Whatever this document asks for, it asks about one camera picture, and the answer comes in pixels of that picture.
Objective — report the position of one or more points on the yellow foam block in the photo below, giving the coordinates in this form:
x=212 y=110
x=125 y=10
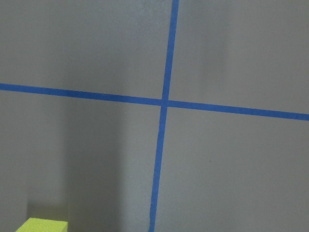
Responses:
x=43 y=225

